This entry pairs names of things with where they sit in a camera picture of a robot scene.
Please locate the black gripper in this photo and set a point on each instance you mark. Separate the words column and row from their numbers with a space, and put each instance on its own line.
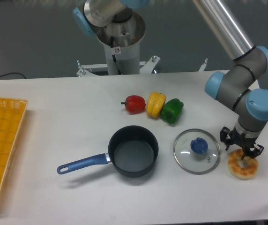
column 249, row 148

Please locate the glazed ring donut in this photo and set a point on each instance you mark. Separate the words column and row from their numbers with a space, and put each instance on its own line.
column 243, row 169

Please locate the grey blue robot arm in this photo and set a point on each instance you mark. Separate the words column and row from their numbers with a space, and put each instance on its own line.
column 232, row 89

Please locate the glass pot lid blue knob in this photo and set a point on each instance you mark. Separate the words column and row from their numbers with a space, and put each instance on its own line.
column 196, row 151

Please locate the green bell pepper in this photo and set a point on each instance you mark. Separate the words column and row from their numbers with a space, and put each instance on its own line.
column 172, row 111

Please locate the yellow bell pepper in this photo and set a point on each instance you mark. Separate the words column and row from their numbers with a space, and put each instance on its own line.
column 155, row 104

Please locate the red bell pepper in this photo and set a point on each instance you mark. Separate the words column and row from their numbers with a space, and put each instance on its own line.
column 134, row 104

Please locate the dark saucepan blue handle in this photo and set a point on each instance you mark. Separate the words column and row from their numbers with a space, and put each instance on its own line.
column 132, row 150

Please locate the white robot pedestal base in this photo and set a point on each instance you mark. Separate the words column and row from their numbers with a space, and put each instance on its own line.
column 121, row 40

